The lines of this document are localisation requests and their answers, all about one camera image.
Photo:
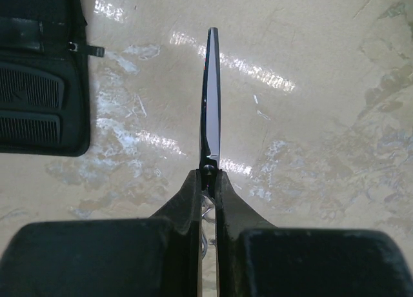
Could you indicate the silver scissors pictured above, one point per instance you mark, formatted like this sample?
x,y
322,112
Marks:
x,y
210,126

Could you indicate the black straight comb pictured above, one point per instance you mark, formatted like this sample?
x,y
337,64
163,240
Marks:
x,y
28,128

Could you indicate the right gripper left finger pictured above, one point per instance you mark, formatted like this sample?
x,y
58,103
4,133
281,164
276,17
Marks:
x,y
155,256

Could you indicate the black tool case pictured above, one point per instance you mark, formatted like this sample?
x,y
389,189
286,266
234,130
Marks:
x,y
50,35

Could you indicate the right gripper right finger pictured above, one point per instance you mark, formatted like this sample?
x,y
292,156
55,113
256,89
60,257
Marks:
x,y
256,258

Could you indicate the black handled comb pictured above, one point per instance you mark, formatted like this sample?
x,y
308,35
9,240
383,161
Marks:
x,y
26,85

